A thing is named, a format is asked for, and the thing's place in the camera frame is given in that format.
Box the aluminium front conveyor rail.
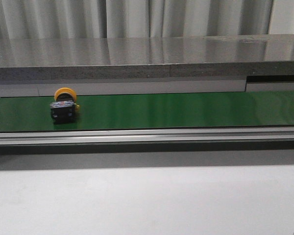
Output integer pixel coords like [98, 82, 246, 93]
[0, 126, 294, 146]

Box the white pleated curtain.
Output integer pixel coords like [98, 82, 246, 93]
[0, 0, 294, 39]

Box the grey rear conveyor rail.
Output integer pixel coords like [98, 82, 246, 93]
[0, 75, 294, 97]

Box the yellow push button switch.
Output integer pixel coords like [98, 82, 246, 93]
[49, 87, 80, 124]

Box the green conveyor belt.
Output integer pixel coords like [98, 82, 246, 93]
[0, 91, 294, 132]

